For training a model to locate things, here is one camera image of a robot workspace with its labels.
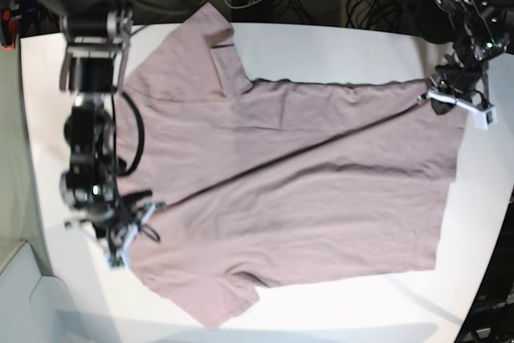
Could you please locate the pink t-shirt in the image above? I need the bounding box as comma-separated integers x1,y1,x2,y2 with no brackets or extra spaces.
118,5,467,329

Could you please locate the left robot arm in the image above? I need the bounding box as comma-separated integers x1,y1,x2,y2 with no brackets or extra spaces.
424,0,513,116

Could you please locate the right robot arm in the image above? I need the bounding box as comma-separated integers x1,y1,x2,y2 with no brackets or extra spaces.
37,0,187,266

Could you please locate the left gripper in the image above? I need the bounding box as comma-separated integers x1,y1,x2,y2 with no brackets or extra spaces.
430,64,488,108

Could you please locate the red and black clamp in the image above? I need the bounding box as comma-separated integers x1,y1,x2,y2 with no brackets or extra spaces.
1,8,21,51

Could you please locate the white bin corner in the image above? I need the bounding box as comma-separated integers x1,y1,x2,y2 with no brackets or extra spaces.
1,243,79,342

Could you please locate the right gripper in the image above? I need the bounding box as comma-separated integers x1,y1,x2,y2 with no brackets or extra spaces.
90,190,161,257

